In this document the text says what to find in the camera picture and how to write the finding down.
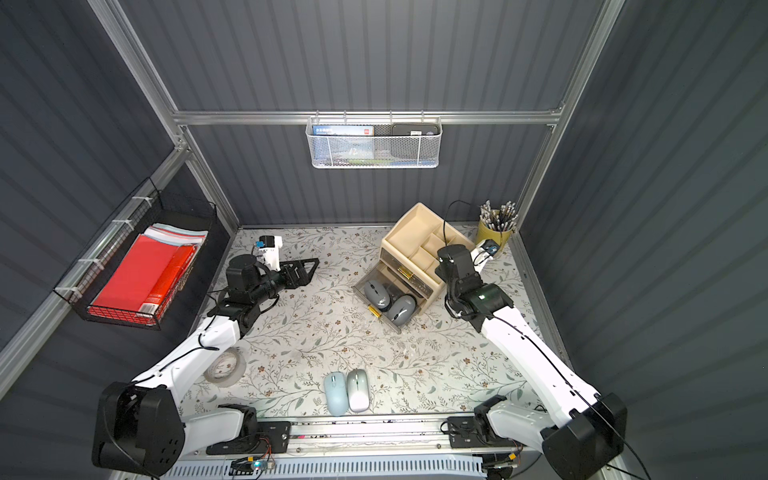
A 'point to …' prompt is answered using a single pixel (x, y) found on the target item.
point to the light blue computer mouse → (337, 398)
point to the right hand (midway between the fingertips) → (452, 261)
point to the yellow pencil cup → (502, 236)
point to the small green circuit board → (249, 465)
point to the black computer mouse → (377, 294)
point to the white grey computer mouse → (357, 383)
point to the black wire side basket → (148, 209)
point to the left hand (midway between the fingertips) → (309, 262)
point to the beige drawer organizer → (409, 254)
